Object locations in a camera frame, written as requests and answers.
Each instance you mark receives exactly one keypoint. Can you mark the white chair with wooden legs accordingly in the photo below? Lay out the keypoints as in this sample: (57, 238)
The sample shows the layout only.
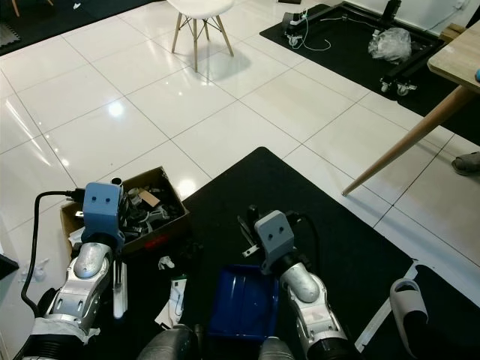
(199, 7)

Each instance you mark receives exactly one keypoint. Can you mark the brown cardboard box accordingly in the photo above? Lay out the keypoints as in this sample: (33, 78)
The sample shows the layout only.
(169, 221)

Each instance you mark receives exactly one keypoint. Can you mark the grey foam puzzle mat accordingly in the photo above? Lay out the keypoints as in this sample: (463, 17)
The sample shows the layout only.
(7, 34)

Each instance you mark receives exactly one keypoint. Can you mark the blue plastic dustpan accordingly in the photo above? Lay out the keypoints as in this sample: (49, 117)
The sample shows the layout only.
(241, 300)

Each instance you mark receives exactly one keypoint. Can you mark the small crumpled white scrap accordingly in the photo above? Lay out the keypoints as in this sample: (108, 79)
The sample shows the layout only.
(165, 263)

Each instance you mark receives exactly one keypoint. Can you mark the black furniture top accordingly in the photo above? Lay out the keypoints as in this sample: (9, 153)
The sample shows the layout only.
(7, 266)

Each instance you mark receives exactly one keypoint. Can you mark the grey shoe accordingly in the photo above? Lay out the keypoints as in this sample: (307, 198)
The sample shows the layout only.
(468, 163)

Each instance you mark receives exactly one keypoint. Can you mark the black wheeled metal frame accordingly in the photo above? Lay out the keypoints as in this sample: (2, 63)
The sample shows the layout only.
(414, 71)

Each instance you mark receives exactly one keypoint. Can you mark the white tape strip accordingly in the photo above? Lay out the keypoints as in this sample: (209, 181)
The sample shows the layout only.
(375, 322)

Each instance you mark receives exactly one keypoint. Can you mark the white plastic tube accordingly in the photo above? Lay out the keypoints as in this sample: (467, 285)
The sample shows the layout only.
(119, 292)

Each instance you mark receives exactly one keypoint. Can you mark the black mat under wheeled frame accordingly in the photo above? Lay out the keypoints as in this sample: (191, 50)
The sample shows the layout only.
(345, 56)

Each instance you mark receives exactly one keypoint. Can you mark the grey robot leg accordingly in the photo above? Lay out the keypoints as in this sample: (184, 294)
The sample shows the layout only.
(171, 345)
(276, 350)

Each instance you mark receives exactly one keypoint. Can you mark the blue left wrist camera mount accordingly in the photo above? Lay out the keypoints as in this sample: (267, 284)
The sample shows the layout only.
(103, 206)

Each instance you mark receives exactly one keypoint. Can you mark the clear crumpled plastic bag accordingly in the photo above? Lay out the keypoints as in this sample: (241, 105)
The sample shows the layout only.
(390, 45)

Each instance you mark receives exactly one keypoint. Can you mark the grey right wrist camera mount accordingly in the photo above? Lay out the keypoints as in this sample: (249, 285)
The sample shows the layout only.
(276, 234)

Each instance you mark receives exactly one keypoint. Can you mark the large black floor mat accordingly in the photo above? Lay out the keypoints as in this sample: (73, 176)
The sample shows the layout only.
(262, 187)

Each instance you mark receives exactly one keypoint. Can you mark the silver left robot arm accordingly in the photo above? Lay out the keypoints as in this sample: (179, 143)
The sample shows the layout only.
(86, 262)

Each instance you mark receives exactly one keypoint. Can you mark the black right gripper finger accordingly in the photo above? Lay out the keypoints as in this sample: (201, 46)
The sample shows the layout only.
(247, 231)
(254, 217)

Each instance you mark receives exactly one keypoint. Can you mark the grey robot left leg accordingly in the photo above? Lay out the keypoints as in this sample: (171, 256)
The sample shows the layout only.
(171, 345)

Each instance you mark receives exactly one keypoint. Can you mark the grey robot right leg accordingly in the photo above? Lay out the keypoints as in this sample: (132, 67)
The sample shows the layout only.
(276, 350)

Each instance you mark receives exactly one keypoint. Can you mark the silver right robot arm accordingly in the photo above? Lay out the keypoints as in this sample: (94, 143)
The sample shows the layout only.
(304, 296)

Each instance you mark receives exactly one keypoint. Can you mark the white paper wrapper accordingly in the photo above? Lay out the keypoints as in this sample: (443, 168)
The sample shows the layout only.
(172, 304)

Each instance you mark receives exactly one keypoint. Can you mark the grey slipper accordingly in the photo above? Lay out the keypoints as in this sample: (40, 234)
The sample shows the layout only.
(409, 311)

